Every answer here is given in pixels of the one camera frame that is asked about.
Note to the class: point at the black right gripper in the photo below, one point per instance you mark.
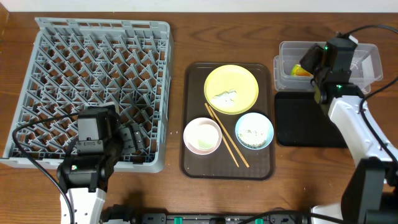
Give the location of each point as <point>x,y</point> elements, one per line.
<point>315,74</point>

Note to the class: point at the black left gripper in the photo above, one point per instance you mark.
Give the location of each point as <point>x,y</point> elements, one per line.
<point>125,140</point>

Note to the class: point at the yellow green wrapper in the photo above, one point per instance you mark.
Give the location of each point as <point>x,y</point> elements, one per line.
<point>298,71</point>

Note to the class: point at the pink bowl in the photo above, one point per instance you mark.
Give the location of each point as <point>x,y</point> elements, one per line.
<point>202,136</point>

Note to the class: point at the light blue bowl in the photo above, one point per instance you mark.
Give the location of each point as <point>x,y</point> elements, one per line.
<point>254,131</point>

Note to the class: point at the white tissue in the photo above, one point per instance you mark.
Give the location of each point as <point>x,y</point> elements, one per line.
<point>225,99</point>

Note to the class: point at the yellow plate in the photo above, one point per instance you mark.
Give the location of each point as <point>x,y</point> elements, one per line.
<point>232,77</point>

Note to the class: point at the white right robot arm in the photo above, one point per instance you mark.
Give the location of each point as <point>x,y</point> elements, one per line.
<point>371,195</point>

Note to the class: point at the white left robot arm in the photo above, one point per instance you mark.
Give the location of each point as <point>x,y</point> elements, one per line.
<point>84,180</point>

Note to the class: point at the grey dishwasher rack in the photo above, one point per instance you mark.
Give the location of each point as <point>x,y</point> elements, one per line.
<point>77,63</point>

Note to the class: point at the clear plastic bin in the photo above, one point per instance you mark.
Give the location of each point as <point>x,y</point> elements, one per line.
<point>366,67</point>

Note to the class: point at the black tray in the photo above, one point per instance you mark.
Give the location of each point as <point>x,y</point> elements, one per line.
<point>300,122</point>

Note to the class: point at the wooden chopstick right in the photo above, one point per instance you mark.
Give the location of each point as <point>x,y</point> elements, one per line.
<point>227,139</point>

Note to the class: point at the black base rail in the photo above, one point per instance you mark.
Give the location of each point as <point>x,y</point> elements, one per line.
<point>199,218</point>

